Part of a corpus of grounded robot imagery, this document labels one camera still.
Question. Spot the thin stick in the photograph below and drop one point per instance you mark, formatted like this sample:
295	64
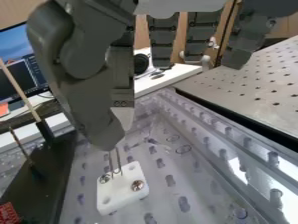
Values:
20	90

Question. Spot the small white holder block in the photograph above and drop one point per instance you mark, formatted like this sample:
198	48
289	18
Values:
121	196

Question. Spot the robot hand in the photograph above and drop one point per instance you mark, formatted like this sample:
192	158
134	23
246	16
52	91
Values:
84	66

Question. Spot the black headphones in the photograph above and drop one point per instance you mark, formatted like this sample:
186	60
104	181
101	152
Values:
141	64

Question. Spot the metal paper clip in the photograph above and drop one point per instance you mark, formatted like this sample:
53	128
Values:
118	165

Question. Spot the clear box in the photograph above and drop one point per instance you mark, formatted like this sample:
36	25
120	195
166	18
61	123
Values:
200	186

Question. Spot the white desk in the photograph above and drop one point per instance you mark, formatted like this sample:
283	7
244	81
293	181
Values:
168	75

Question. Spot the black plate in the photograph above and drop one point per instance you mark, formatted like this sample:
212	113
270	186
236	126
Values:
35	193

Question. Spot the computer screen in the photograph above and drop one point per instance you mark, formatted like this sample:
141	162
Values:
21	66

